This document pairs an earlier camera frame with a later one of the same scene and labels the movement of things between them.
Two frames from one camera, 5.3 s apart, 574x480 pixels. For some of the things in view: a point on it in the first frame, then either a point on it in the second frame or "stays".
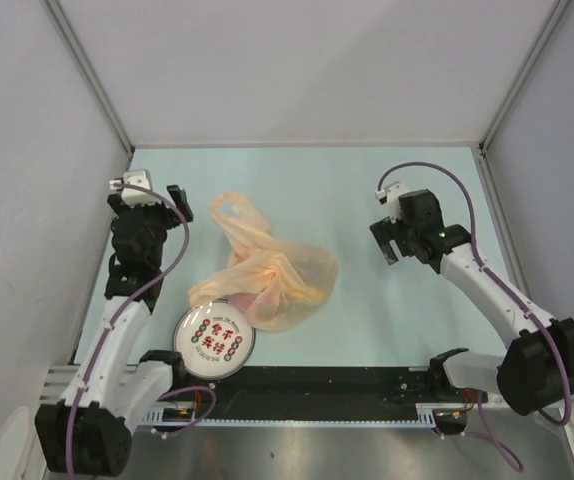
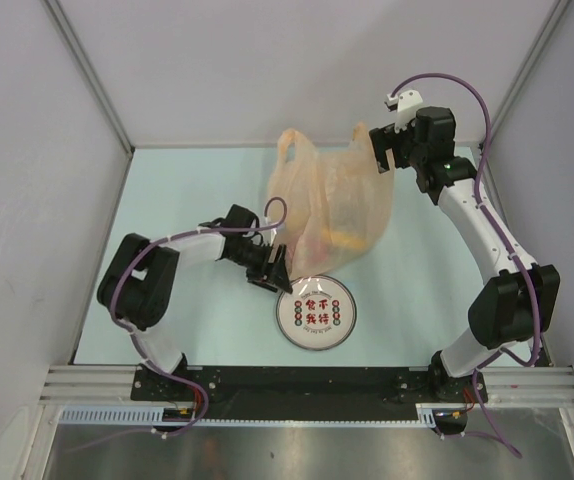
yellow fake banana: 305,294 → 332,238
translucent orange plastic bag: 279,285 → 329,207
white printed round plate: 215,339 → 319,313
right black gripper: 384,231 → 383,139
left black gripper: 171,218 → 277,278
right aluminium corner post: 522,74 stays
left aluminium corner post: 90,73 stays
